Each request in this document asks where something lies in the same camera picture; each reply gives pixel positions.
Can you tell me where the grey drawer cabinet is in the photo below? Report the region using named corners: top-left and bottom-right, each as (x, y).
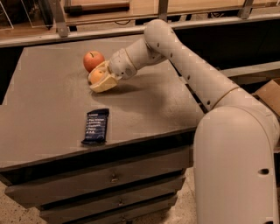
top-left (0, 37), bottom-right (203, 224)

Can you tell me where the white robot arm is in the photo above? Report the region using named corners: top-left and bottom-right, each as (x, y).
top-left (88, 19), bottom-right (279, 224)

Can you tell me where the metal railing frame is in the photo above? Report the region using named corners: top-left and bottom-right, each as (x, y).
top-left (0, 0), bottom-right (280, 48)

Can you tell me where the orange fruit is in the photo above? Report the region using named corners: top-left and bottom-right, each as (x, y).
top-left (89, 69), bottom-right (105, 84)

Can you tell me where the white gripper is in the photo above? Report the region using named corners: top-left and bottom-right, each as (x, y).
top-left (87, 48), bottom-right (137, 93)

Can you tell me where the blue rxbar wrapper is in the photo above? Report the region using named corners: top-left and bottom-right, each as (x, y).
top-left (81, 108), bottom-right (109, 144)

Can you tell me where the red apple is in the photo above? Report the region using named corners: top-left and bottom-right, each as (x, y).
top-left (83, 51), bottom-right (105, 72)

